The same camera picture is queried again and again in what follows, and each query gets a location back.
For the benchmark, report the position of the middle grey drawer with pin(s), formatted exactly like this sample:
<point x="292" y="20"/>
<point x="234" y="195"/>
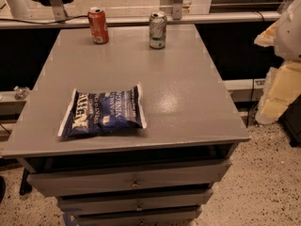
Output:
<point x="137" y="202"/>

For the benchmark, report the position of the green white 7up can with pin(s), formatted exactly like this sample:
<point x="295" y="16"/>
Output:
<point x="158" y="23"/>

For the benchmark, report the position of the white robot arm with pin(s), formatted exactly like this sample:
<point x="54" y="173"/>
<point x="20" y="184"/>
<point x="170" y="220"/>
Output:
<point x="287" y="41"/>

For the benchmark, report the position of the grey drawer cabinet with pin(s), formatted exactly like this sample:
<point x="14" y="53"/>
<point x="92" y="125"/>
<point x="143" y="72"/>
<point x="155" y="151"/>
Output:
<point x="125" y="135"/>

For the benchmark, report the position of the crumpled clear plastic object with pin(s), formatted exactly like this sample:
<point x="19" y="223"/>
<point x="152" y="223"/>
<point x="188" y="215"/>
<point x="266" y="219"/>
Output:
<point x="21" y="92"/>

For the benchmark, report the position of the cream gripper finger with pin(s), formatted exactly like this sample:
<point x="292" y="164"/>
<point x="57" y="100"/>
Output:
<point x="282" y="86"/>
<point x="266" y="38"/>

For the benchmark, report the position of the red orange soda can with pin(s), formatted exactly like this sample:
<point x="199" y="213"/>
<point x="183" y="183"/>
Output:
<point x="98" y="26"/>

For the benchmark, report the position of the grey metal rail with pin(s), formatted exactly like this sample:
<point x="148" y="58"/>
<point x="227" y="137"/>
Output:
<point x="82" y="22"/>

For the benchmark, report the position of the blue kettle chip bag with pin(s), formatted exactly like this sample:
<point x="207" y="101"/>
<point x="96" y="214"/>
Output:
<point x="95" y="114"/>

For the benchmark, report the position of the bottom grey drawer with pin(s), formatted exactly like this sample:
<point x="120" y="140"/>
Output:
<point x="139" y="218"/>

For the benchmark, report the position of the grey drawer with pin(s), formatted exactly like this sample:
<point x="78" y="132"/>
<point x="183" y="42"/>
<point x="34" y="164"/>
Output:
<point x="90" y="181"/>
<point x="137" y="202"/>
<point x="139" y="218"/>

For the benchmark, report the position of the top grey drawer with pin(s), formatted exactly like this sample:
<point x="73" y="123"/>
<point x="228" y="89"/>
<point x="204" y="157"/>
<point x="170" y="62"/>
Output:
<point x="90" y="181"/>

